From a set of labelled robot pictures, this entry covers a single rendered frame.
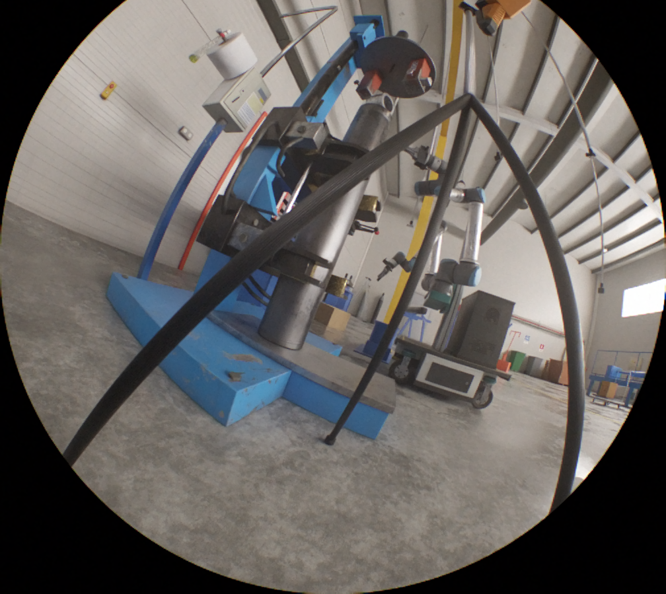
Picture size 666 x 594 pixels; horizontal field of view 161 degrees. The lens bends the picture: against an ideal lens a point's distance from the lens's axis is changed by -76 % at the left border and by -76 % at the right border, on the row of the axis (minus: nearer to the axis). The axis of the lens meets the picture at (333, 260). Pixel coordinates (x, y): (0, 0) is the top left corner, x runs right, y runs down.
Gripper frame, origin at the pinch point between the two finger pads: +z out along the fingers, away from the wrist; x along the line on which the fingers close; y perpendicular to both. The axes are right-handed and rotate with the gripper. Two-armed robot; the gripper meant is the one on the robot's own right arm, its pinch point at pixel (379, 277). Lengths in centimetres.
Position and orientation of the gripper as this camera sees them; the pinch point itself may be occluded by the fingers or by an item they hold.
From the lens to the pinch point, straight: 227.0
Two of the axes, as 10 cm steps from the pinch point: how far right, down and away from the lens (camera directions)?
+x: 1.1, 3.2, 9.4
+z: -7.2, 6.8, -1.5
